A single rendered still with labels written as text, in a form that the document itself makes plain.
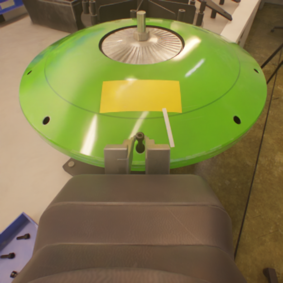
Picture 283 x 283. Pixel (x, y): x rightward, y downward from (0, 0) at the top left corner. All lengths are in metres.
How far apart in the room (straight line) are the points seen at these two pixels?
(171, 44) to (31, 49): 0.55
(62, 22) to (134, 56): 0.59
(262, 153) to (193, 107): 1.54
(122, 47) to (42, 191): 0.24
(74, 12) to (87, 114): 0.59
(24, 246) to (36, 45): 0.61
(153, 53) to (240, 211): 1.25
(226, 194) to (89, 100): 1.29
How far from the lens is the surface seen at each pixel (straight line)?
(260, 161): 1.66
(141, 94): 0.19
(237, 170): 1.54
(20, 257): 0.33
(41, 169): 0.38
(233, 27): 0.86
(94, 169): 0.33
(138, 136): 0.16
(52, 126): 0.21
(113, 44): 0.27
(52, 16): 0.83
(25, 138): 0.44
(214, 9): 0.89
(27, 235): 0.33
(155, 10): 0.63
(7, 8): 0.99
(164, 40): 0.27
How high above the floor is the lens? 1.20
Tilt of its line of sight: 51 degrees down
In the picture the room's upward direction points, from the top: 1 degrees counter-clockwise
